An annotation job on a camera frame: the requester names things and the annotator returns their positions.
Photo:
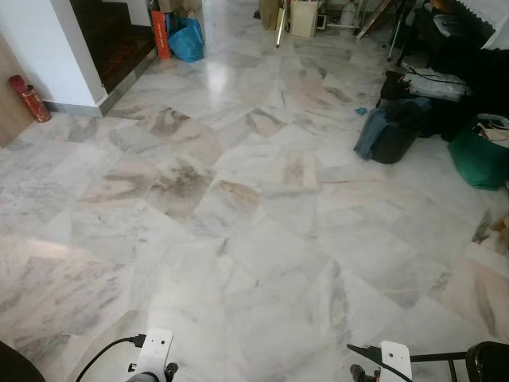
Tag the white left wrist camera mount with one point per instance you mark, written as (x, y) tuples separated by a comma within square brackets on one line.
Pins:
[(155, 350)]

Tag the white stick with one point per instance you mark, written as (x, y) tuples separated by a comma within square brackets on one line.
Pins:
[(280, 32)]

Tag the small blue scrap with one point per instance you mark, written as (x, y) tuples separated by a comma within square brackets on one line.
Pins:
[(360, 109)]

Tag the wooden plank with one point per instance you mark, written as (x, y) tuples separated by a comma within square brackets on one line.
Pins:
[(374, 20)]

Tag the black bags pile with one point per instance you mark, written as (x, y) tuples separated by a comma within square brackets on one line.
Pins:
[(469, 68)]

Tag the blue plastic bag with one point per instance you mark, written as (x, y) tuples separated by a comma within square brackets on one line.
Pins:
[(188, 41)]

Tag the brown cardboard box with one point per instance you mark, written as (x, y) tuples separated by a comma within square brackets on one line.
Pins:
[(269, 12)]

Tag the white plastic bottle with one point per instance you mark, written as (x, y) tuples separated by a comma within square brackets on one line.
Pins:
[(347, 12)]

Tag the white plastic bag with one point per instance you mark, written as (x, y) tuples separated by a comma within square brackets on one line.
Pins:
[(437, 82)]

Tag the orange flat box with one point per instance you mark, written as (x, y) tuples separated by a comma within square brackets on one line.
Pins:
[(161, 36)]

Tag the red fire extinguisher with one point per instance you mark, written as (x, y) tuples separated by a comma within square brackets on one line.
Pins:
[(32, 102)]

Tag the white lace tablecloth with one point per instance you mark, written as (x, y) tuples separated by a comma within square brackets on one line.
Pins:
[(489, 14)]

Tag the dark grey backpack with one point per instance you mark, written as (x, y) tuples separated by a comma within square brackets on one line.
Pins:
[(394, 131)]

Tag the wooden furniture piece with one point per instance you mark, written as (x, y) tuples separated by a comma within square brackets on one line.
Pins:
[(501, 232)]

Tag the green bag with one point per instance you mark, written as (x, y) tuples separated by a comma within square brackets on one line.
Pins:
[(481, 159)]

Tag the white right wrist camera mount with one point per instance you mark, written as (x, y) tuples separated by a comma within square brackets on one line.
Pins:
[(396, 360)]

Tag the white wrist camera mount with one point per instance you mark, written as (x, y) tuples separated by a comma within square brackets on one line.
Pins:
[(155, 350), (396, 360)]

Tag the beige box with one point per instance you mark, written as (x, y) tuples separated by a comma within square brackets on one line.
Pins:
[(305, 20)]

